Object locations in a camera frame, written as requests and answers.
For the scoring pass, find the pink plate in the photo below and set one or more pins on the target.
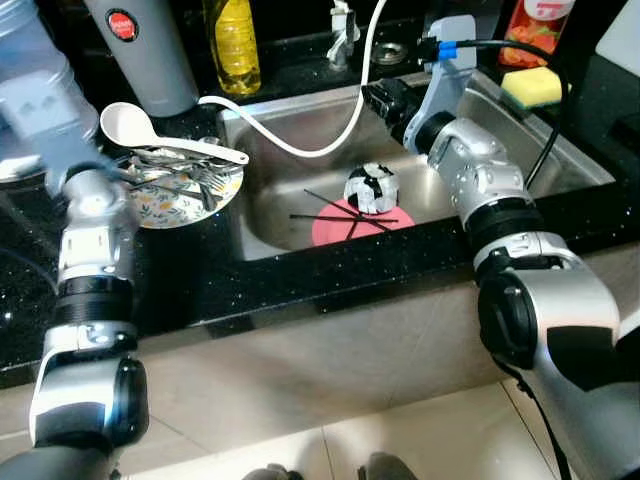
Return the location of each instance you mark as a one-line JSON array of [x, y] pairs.
[[335, 232]]

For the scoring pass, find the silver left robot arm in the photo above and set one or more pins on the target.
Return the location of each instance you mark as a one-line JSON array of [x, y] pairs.
[[90, 300]]

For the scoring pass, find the red label soap bottle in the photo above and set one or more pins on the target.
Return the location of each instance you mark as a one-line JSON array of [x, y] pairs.
[[535, 35]]

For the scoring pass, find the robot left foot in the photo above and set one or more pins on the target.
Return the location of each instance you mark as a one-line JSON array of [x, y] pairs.
[[270, 472]]

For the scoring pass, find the grey kettle with red button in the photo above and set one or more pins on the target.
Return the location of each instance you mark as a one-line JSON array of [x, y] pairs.
[[150, 60]]

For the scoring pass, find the white plastic spoon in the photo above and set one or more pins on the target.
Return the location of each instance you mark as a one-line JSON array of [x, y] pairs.
[[125, 122]]

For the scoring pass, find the round metal sink fitting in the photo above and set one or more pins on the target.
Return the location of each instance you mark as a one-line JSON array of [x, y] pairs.
[[390, 52]]

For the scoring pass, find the yellow sponge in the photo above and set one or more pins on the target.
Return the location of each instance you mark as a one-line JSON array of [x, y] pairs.
[[530, 88]]

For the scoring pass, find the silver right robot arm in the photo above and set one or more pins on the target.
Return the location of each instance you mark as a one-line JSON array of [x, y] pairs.
[[540, 300]]

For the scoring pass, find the black and white cup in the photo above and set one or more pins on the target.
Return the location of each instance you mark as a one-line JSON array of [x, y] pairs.
[[372, 188]]

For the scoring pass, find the floral print plate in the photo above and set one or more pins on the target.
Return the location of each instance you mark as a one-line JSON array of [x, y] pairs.
[[215, 190]]

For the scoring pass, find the white board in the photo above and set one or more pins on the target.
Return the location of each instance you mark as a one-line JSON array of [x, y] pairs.
[[622, 40]]

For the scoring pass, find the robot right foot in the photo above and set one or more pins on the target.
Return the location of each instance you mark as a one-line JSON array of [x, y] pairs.
[[385, 466]]

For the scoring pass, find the stainless steel sink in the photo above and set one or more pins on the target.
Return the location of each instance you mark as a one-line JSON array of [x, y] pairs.
[[300, 190]]

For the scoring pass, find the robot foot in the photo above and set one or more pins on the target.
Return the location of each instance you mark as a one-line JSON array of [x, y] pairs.
[[270, 472], [385, 466]]

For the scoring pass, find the yellow oil bottle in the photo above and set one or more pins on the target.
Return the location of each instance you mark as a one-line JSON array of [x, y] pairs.
[[235, 50]]

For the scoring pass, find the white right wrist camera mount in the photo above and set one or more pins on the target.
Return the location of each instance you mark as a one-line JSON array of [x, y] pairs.
[[452, 70]]

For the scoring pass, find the chrome faucet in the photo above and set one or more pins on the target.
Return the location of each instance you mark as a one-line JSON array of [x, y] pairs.
[[343, 30]]

